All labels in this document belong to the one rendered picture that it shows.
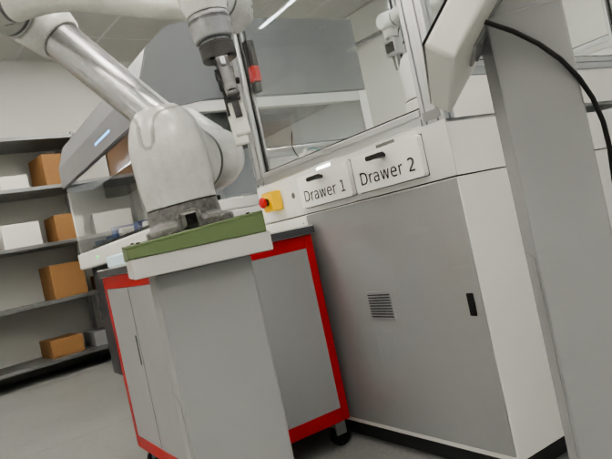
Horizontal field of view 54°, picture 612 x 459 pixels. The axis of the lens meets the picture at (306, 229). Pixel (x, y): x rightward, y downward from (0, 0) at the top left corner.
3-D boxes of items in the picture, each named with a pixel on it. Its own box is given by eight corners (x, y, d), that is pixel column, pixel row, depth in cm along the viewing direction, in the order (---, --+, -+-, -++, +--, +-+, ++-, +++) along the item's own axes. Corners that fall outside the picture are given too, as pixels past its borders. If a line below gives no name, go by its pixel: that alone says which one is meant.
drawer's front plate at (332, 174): (352, 195, 182) (345, 159, 182) (302, 209, 206) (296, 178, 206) (357, 194, 183) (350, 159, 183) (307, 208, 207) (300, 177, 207)
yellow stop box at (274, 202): (272, 210, 217) (268, 191, 217) (263, 213, 223) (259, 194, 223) (284, 209, 220) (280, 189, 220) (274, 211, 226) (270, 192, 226)
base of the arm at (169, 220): (148, 240, 116) (140, 213, 115) (147, 240, 137) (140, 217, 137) (238, 216, 120) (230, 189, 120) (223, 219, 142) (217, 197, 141)
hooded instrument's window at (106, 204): (170, 219, 251) (147, 115, 251) (80, 254, 401) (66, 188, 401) (376, 183, 313) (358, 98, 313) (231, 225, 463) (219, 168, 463)
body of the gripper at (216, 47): (232, 32, 123) (245, 75, 123) (232, 45, 131) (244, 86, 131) (197, 40, 122) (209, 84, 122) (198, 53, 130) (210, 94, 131)
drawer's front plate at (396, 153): (424, 176, 155) (415, 134, 155) (357, 194, 180) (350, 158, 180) (429, 175, 156) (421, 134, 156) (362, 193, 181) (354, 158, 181)
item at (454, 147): (456, 175, 149) (443, 117, 149) (263, 224, 235) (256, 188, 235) (649, 138, 200) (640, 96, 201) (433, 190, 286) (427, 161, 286)
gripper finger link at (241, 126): (241, 99, 121) (241, 99, 120) (251, 133, 121) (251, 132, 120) (227, 104, 120) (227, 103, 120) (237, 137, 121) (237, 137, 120)
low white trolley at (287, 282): (203, 518, 171) (147, 259, 171) (139, 469, 223) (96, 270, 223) (360, 443, 202) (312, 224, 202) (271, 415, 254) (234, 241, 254)
